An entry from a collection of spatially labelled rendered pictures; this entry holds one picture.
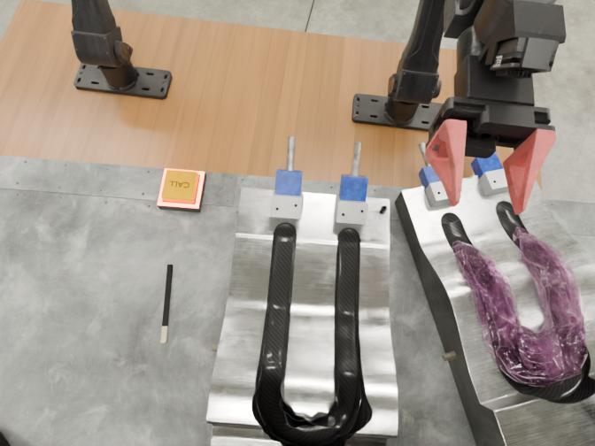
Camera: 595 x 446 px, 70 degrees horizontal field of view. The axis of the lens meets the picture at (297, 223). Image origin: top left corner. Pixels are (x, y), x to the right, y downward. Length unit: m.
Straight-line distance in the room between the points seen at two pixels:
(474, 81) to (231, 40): 0.71
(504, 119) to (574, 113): 1.87
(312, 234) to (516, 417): 0.40
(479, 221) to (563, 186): 1.28
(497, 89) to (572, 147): 1.75
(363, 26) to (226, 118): 1.44
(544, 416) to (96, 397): 0.69
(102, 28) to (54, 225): 0.37
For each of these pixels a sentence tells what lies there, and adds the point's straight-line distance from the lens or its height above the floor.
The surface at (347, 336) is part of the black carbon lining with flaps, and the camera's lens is 0.69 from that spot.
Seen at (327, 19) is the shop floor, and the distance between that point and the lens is 2.29.
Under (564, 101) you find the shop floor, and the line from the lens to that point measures 2.35.
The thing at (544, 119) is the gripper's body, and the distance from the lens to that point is 0.49.
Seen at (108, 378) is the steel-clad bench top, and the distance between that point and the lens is 0.82.
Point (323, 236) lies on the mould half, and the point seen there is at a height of 0.89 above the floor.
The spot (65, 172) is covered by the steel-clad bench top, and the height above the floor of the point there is 0.80.
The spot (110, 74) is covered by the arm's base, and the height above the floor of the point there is 0.86.
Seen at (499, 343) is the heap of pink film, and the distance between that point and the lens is 0.75.
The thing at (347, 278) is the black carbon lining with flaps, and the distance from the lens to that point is 0.72.
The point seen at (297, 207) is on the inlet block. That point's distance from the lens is 0.70.
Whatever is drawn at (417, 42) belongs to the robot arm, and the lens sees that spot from 0.82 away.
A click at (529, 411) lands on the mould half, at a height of 0.91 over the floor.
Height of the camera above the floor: 1.57
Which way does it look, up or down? 69 degrees down
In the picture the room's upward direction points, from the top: 5 degrees clockwise
